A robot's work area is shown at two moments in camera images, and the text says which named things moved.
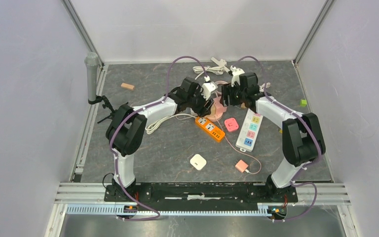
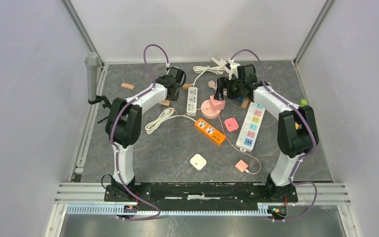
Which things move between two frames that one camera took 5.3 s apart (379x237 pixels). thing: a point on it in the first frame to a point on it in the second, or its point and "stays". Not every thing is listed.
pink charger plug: x=241 y=166 stays
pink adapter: x=231 y=124 stays
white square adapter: x=198 y=161 stays
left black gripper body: x=198 y=105 to x=175 y=97
